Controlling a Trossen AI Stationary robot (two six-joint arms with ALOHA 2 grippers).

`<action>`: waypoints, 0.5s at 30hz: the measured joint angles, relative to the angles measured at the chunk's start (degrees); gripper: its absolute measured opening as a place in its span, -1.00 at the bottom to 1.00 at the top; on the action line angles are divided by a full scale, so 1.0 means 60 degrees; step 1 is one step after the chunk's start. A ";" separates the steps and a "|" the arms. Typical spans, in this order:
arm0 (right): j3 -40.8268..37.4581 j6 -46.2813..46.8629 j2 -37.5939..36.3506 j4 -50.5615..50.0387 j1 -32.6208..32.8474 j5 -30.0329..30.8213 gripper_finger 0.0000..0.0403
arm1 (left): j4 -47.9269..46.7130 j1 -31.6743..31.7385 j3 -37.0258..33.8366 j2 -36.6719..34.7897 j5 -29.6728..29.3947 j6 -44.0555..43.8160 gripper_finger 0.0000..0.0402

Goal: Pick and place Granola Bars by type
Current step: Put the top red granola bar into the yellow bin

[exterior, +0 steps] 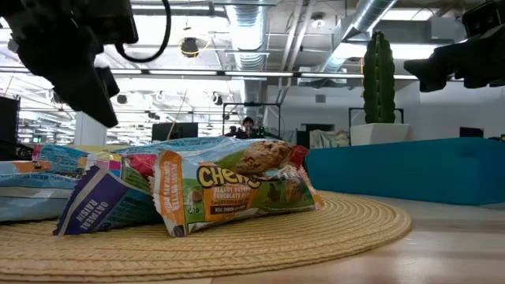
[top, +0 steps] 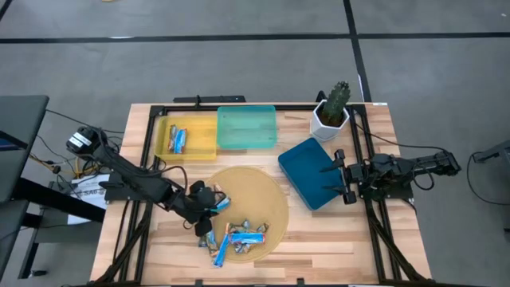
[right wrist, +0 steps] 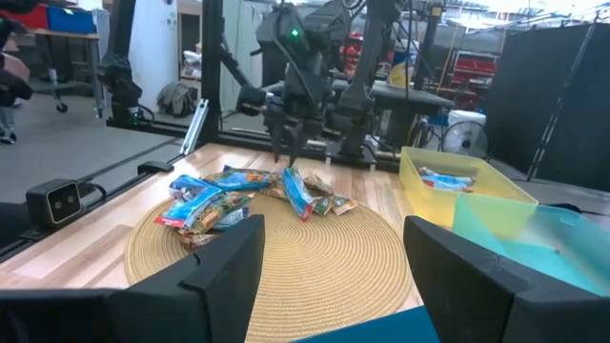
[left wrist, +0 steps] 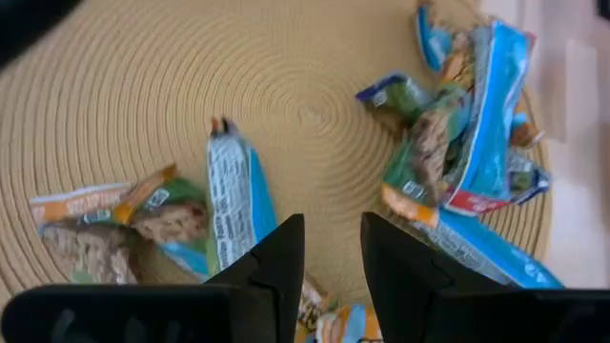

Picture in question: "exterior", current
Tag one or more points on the white building column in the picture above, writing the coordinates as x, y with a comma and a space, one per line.
88, 130

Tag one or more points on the blue granola bar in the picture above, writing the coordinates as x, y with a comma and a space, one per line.
31, 197
189, 145

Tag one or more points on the peanut butter Chewy granola bar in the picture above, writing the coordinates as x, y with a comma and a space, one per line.
236, 197
27, 166

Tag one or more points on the white cloth cover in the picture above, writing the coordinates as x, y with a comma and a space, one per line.
327, 139

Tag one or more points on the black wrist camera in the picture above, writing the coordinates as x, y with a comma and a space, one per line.
114, 19
485, 17

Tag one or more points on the white hexagonal plant pot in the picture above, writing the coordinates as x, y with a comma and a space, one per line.
378, 134

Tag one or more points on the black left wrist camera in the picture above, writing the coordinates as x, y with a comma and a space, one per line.
114, 19

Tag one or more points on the small black box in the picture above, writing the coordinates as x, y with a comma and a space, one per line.
471, 132

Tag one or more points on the silver spiral ventilation duct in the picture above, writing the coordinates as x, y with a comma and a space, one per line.
371, 12
248, 31

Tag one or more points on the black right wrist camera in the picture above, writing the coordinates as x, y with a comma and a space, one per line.
485, 17

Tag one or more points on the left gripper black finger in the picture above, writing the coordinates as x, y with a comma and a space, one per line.
109, 83
87, 94

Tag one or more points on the long ceiling light strip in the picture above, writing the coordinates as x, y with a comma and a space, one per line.
256, 73

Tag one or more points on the person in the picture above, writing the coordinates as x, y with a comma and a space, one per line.
248, 123

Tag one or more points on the dark blue plastic tray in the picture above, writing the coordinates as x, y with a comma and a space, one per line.
394, 173

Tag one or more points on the round black ceiling device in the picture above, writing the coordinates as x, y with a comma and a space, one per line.
189, 46

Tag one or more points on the green cactus plant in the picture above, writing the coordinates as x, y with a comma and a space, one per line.
378, 79

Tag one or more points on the tall black box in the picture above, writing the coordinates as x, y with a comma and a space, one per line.
8, 126

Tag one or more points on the black computer monitor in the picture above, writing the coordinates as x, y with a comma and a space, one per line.
317, 127
173, 131

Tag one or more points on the round woven straw placemat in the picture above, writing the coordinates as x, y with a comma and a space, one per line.
276, 244

